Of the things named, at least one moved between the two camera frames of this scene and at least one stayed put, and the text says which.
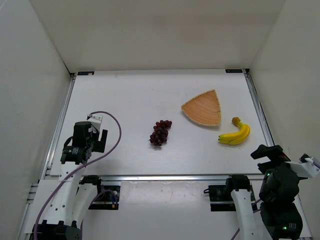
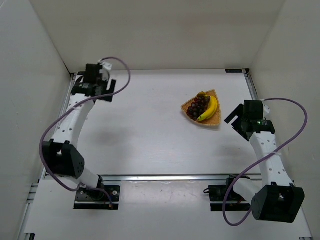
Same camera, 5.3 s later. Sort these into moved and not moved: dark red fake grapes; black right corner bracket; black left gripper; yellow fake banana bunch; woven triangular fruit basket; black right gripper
Moved: black left gripper; yellow fake banana bunch; black right gripper; dark red fake grapes
Not moved: woven triangular fruit basket; black right corner bracket
